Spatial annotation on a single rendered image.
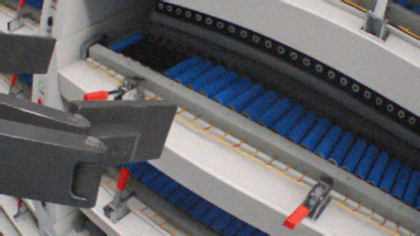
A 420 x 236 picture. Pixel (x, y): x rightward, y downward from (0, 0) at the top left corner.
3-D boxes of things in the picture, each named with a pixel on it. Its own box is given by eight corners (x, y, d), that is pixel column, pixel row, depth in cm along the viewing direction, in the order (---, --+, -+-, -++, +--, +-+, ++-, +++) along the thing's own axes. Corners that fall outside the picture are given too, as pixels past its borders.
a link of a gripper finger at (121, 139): (46, 125, 13) (88, 165, 12) (126, 121, 18) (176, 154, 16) (41, 158, 14) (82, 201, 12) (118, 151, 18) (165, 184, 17)
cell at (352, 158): (364, 153, 46) (347, 182, 42) (353, 146, 47) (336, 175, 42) (368, 141, 45) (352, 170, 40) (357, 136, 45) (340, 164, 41)
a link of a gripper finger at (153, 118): (70, 99, 15) (79, 107, 15) (168, 99, 21) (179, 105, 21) (57, 162, 16) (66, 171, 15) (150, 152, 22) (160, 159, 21)
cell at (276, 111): (291, 111, 51) (264, 137, 47) (278, 106, 52) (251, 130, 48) (292, 100, 50) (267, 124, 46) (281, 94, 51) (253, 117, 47)
